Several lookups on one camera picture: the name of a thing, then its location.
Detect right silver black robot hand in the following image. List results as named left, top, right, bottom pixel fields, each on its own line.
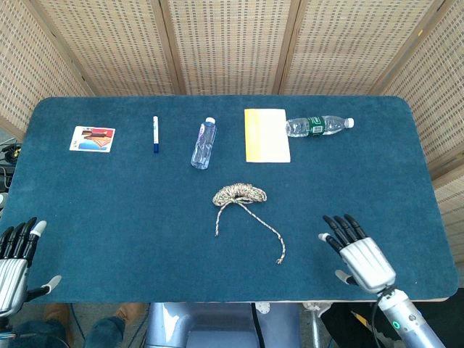
left=318, top=213, right=397, bottom=295

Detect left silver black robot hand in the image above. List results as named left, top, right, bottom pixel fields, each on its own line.
left=0, top=216, right=62, bottom=318

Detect beige braided rope bundle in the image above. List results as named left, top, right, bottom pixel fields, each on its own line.
left=212, top=183, right=286, bottom=265

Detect blue jeans leg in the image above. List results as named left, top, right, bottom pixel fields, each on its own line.
left=85, top=315, right=126, bottom=348
left=9, top=318, right=70, bottom=348

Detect metal table leg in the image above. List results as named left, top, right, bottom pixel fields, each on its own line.
left=302, top=301, right=331, bottom=348

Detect grey electrical device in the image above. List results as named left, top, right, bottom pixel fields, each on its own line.
left=0, top=165, right=16, bottom=192

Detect woven bamboo screen panel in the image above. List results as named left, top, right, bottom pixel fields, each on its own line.
left=277, top=0, right=447, bottom=96
left=431, top=162, right=464, bottom=269
left=376, top=0, right=464, bottom=178
left=0, top=0, right=91, bottom=141
left=159, top=0, right=302, bottom=96
left=27, top=0, right=186, bottom=97

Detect blue felt table cover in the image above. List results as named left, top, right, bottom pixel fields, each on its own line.
left=0, top=94, right=460, bottom=305

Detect brown leather shoe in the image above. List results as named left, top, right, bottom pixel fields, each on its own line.
left=115, top=302, right=146, bottom=323

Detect clear bottle green label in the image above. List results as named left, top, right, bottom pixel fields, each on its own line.
left=285, top=115, right=355, bottom=139

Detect illustrated picture card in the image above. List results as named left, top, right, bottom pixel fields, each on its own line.
left=69, top=125, right=116, bottom=154

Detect yellow white notebook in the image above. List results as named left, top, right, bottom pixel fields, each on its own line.
left=244, top=107, right=292, bottom=164

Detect blue-grey robot torso base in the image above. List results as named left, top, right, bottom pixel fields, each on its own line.
left=144, top=302, right=302, bottom=348

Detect clear bottle pale blue label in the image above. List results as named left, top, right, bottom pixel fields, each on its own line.
left=190, top=116, right=218, bottom=170

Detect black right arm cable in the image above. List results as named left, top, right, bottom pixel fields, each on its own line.
left=368, top=299, right=384, bottom=348

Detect black yellow cable bundle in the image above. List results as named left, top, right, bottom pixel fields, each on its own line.
left=0, top=143, right=22, bottom=162

